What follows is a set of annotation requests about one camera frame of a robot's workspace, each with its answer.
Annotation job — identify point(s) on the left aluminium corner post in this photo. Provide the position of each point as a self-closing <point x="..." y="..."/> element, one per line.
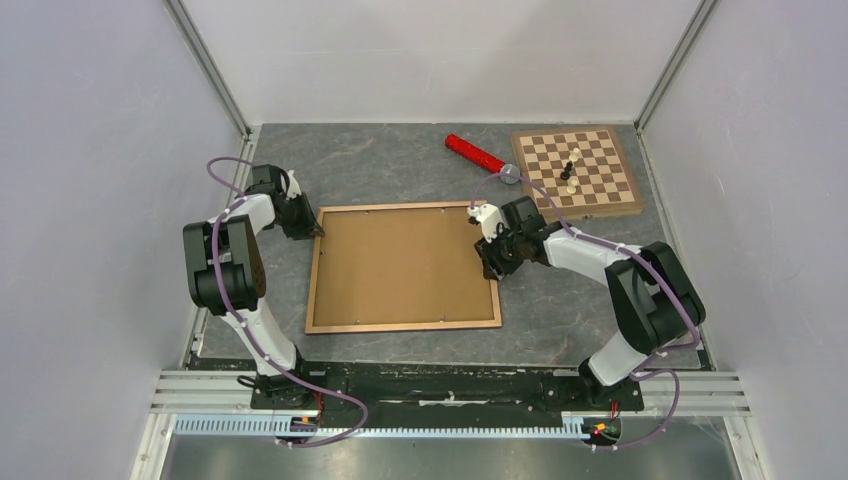
<point x="203" y="57"/>

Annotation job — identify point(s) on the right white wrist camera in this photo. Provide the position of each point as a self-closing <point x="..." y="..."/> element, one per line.
<point x="489" y="218"/>

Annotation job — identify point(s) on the aluminium corner post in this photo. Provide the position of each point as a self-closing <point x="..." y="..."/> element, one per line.
<point x="690" y="35"/>
<point x="203" y="57"/>

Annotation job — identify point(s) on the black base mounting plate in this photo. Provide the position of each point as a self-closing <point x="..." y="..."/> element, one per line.
<point x="389" y="395"/>

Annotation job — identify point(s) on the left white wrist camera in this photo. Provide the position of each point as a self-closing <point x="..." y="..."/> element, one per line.
<point x="291" y="185"/>

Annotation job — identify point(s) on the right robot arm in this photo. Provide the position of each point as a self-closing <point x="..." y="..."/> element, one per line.
<point x="654" y="301"/>

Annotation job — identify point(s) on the black chess piece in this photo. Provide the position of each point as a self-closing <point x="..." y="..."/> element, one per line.
<point x="567" y="171"/>

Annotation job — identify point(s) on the right aluminium corner post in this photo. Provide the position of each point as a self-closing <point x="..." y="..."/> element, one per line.
<point x="690" y="35"/>

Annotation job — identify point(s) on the wooden chessboard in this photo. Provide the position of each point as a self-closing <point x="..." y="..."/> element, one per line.
<point x="607" y="185"/>

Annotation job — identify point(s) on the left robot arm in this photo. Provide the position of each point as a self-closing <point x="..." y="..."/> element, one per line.
<point x="226" y="274"/>

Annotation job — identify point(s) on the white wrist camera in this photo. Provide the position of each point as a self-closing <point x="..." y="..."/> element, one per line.
<point x="489" y="218"/>
<point x="291" y="185"/>

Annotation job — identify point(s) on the wooden picture frame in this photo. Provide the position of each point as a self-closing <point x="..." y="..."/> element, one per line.
<point x="311" y="298"/>

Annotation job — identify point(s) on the aluminium rail frame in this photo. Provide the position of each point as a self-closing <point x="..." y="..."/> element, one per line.
<point x="202" y="425"/>

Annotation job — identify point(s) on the red cylindrical object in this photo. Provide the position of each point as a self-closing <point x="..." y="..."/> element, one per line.
<point x="509" y="173"/>

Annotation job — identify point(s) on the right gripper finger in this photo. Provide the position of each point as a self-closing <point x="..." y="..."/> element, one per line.
<point x="497" y="269"/>
<point x="481" y="248"/>

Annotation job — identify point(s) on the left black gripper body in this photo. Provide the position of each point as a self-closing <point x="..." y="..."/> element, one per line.
<point x="298" y="219"/>

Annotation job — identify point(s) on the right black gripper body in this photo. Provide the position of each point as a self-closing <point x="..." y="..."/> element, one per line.
<point x="505" y="248"/>

